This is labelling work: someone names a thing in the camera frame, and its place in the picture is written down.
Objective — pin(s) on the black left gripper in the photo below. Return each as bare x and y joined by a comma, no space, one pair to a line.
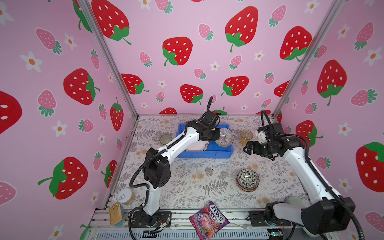
215,136

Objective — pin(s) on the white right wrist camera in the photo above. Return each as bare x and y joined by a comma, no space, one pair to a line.
261,136

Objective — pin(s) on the amber glass cup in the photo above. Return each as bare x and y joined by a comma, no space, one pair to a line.
245,136

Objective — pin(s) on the green glass cup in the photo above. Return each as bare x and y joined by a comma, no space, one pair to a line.
165,139

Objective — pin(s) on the black leaf pattern pink bowl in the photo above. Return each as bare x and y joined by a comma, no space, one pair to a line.
248,180

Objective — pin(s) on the aluminium corner post right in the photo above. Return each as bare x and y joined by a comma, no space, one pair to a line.
321,33

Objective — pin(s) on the purple Fox's candy bag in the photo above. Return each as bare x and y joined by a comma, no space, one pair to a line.
208,221

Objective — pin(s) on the aluminium corner post left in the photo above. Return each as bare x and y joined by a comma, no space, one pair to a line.
90,17

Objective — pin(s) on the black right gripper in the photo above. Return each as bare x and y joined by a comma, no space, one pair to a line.
255,149

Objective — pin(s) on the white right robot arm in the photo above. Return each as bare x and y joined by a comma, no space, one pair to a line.
329,211

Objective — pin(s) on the zigzag rim white plate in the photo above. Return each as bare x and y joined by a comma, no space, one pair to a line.
199,146

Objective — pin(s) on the blue plastic bin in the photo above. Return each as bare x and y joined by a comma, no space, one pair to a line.
213,151

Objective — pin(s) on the aluminium corner post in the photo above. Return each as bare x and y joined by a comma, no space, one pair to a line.
321,33
90,17

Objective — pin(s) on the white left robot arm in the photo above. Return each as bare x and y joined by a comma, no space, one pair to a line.
155,171

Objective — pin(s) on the tin can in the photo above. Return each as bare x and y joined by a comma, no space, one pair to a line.
126,196

